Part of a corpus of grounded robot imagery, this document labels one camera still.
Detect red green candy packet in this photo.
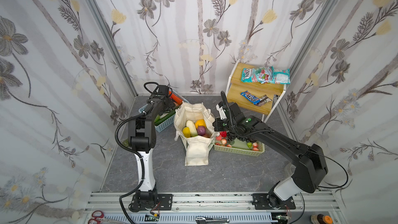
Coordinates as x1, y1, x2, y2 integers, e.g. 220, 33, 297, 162
240, 66, 273, 84

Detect brown snack bar packet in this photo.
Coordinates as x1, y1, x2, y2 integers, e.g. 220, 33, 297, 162
256, 95, 272, 106

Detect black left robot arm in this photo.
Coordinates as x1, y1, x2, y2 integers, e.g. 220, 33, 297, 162
115, 82, 175, 224

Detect orange capped bottle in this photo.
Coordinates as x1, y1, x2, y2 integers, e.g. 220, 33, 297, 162
310, 214, 334, 224

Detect white wooden two-tier shelf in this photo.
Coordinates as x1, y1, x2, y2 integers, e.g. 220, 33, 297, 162
226, 61, 287, 122

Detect cream canvas grocery bag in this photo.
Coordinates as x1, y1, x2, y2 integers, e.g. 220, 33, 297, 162
174, 102, 219, 167

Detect blue plastic vegetable basket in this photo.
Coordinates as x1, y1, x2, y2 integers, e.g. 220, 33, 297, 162
155, 91, 189, 132

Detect teal white snack packet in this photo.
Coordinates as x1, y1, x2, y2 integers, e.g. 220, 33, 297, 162
270, 67, 291, 85

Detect green cucumber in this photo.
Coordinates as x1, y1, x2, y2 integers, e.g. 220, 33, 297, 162
154, 110, 175, 126

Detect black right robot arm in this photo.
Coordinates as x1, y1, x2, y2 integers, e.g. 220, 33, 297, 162
213, 91, 329, 209

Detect green plastic fruit basket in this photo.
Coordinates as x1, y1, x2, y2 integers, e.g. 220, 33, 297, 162
214, 132, 265, 157

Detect purple onion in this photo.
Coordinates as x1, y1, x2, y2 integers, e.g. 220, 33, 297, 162
197, 125, 207, 136

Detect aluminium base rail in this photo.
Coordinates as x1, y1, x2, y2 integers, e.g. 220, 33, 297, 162
78, 191, 347, 224

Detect yellow orange citrus fruit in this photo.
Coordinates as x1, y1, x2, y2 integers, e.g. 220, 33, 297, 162
195, 119, 207, 129

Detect red handled scissors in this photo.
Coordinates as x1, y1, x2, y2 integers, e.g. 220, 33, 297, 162
87, 210, 123, 224

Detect blue chocolate bar packet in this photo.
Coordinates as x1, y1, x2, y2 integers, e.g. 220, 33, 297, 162
240, 91, 261, 105

